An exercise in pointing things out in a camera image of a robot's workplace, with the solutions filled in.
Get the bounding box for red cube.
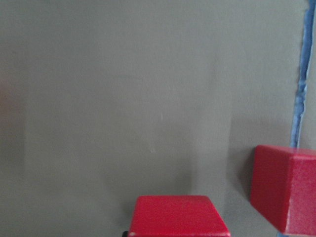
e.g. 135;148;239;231
124;196;231;237
250;145;316;237

